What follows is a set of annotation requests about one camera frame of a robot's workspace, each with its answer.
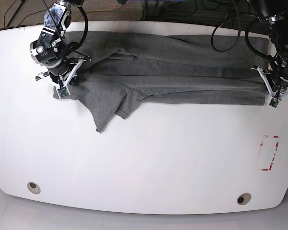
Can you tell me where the right table cable grommet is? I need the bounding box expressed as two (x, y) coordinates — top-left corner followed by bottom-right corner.
(237, 193), (252, 205)

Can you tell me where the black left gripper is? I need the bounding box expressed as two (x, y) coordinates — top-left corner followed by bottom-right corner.
(268, 73), (288, 93)

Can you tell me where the left table cable grommet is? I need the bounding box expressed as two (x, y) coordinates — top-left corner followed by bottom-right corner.
(27, 182), (41, 195)

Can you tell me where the grey t-shirt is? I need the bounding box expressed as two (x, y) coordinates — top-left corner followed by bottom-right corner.
(53, 30), (271, 133)

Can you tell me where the yellow cable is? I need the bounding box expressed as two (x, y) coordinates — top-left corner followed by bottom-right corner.
(73, 0), (122, 22)

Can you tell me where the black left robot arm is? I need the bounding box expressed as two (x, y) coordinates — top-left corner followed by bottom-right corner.
(244, 0), (288, 92)

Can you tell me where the red tape rectangle marking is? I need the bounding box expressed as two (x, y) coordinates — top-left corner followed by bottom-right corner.
(257, 135), (280, 172)

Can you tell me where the table cable grommet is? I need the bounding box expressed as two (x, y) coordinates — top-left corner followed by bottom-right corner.
(237, 193), (252, 205)
(27, 182), (41, 195)

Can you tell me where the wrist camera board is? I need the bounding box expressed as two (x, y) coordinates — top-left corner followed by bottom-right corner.
(56, 86), (70, 99)
(269, 98), (281, 108)

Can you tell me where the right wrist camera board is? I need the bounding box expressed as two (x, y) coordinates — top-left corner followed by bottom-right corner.
(56, 86), (70, 99)

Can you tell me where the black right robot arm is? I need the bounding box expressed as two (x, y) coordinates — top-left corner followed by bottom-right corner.
(30, 0), (90, 85)

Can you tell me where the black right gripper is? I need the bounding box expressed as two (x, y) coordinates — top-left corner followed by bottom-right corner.
(49, 61), (75, 81)

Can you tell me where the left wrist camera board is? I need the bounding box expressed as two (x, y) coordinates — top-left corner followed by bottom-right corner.
(269, 98), (281, 108)

